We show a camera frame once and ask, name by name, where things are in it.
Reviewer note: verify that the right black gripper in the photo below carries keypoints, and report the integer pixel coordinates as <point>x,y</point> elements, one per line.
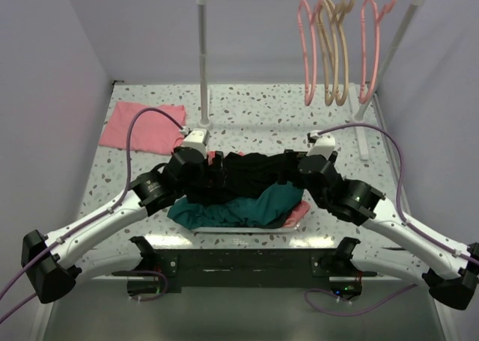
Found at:
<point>299,179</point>

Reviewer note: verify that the pink garment in tray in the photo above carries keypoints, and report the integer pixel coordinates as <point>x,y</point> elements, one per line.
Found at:
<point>297,214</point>

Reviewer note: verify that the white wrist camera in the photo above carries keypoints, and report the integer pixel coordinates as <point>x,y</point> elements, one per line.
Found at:
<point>322,144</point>
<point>197,139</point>

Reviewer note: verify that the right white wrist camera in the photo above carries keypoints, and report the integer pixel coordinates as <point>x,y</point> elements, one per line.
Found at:
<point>322,144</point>

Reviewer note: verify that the pink folded shirt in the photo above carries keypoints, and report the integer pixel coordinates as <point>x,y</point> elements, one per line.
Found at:
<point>152,132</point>

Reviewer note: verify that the beige wooden hanger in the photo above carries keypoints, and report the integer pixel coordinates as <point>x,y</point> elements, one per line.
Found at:
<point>330,51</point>
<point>341,9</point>

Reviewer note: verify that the black shorts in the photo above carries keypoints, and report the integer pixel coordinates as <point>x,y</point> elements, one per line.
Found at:
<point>233,175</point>

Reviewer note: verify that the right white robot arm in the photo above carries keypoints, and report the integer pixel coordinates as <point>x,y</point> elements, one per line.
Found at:
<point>446,267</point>

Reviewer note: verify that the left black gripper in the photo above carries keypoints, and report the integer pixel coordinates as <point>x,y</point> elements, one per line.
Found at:
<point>203,182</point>

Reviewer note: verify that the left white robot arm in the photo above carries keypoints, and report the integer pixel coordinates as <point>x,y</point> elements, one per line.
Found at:
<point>51,261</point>

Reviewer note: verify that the teal garment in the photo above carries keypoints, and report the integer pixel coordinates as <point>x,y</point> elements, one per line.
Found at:
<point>268,211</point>

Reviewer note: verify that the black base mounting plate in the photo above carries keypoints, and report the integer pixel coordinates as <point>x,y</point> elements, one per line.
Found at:
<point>172,270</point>

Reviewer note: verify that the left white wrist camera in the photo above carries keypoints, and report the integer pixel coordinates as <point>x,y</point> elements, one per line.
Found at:
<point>197,139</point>

